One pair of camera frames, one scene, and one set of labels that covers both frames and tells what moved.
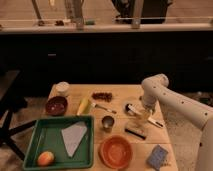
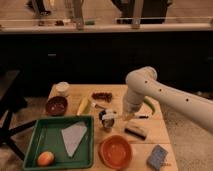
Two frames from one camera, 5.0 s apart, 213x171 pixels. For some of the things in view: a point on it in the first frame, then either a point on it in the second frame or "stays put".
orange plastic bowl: [115, 151] stays put
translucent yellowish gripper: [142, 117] -> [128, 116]
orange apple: [45, 158] stays put
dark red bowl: [56, 105] stays put
